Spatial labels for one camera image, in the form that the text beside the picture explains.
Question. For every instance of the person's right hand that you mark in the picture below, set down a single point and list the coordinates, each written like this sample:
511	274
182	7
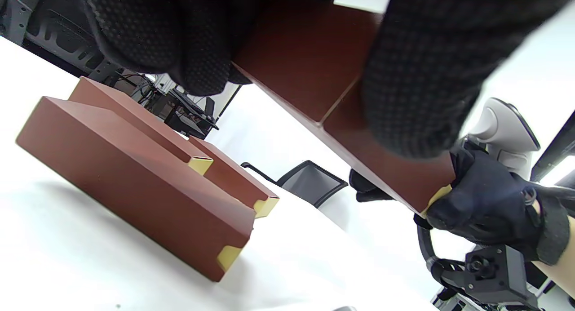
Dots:
485	203

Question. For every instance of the black fabric armchair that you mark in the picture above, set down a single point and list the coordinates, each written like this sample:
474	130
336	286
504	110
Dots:
310	180

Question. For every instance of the grey hand controller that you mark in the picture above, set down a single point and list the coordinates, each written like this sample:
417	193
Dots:
503	131

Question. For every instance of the person's left hand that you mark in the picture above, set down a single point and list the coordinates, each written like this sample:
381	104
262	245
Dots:
426	77

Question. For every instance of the person's right forearm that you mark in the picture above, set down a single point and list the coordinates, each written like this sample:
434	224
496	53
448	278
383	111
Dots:
561	261

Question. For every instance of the black keyboard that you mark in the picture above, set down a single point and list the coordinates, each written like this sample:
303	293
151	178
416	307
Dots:
193	106

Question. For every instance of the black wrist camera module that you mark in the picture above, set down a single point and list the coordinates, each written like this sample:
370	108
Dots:
489	275

